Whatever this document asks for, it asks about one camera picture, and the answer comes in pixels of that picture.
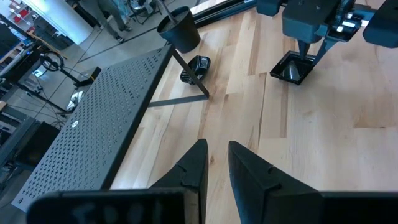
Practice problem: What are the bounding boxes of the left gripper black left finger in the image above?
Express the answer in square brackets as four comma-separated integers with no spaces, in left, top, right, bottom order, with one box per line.
[26,138,209,224]

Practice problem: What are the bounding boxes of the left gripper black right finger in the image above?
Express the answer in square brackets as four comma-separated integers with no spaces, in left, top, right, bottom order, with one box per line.
[228,141,398,224]

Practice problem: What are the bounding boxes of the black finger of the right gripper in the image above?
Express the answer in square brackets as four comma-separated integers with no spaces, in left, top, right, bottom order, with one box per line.
[297,40,312,60]
[312,35,339,67]

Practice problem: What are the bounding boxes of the small black square plate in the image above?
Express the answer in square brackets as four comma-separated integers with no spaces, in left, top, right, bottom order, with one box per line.
[269,50,315,86]

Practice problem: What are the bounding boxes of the black perforated metal stand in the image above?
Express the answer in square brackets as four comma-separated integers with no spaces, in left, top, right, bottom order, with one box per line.
[11,44,210,212]

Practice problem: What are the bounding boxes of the green plant in black pot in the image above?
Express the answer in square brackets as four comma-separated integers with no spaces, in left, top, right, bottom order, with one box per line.
[156,0,202,54]

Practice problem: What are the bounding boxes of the black storage box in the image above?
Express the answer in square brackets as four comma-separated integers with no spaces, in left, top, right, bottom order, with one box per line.
[14,121,62,170]

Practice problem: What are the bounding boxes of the black floor stand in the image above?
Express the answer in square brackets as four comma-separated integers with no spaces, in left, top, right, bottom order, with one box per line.
[39,51,102,88]

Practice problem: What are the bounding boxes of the person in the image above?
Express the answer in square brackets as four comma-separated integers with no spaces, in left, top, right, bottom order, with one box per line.
[98,0,133,44]

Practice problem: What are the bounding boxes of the white round column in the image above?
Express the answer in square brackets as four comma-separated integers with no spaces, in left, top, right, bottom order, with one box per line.
[23,0,94,45]

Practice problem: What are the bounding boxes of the black metal rig frame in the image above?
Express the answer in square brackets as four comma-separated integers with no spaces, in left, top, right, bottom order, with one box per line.
[190,0,259,29]

